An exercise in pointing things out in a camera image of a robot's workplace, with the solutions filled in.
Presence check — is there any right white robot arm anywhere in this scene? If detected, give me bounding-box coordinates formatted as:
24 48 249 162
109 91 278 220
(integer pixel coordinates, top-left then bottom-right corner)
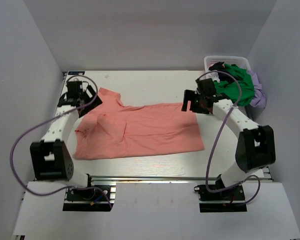
181 78 276 200

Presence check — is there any black t shirt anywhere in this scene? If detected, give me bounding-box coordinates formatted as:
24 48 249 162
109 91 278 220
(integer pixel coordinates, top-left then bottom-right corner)
208 62 245 84

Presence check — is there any green t shirt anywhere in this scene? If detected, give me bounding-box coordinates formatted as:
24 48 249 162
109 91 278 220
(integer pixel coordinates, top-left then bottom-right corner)
213 63 256 107

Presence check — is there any lavender t shirt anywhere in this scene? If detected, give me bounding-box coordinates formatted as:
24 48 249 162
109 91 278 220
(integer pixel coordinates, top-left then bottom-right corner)
247 70 267 109

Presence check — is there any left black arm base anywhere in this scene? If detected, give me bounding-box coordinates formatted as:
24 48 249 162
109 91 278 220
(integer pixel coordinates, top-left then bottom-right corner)
62 176 116 212

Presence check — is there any salmon pink t shirt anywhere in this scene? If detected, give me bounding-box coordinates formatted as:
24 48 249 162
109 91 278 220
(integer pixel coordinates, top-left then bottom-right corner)
73 88 205 160

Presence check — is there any white plastic laundry basket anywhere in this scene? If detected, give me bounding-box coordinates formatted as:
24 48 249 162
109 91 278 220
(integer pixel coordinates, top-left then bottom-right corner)
204 55 251 80

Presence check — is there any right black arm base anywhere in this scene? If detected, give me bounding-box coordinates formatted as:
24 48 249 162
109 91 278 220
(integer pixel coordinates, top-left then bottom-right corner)
193 184 247 213

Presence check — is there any aluminium table edge rail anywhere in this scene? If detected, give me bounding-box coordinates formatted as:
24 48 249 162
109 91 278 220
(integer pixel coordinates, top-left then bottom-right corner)
90 176 205 182

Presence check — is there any blue table label sticker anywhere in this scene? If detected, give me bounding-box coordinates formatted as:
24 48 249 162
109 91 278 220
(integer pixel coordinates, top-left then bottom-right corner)
67 71 85 76

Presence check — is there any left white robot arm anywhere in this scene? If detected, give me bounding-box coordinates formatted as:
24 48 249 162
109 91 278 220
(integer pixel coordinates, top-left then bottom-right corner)
30 78 102 200

